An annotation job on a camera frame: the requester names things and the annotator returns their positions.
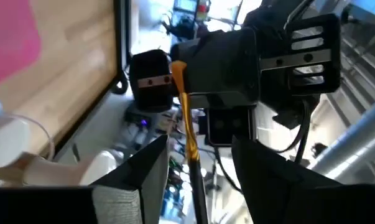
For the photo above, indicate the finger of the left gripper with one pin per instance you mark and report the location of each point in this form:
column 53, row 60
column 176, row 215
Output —
column 224, row 65
column 182, row 51

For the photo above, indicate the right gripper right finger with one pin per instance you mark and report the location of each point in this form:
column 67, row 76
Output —
column 268, row 193

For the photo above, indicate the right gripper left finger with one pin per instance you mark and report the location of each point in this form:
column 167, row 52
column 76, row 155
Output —
column 134, row 186

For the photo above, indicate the grey metal pipe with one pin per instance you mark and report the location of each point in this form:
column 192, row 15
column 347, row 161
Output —
column 358, row 140

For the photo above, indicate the white dome glass jar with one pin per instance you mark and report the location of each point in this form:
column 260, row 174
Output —
column 7, row 143

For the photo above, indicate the pink plastic tray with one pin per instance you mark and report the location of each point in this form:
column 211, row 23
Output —
column 10, row 37

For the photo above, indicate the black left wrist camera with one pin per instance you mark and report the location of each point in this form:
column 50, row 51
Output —
column 229, row 126

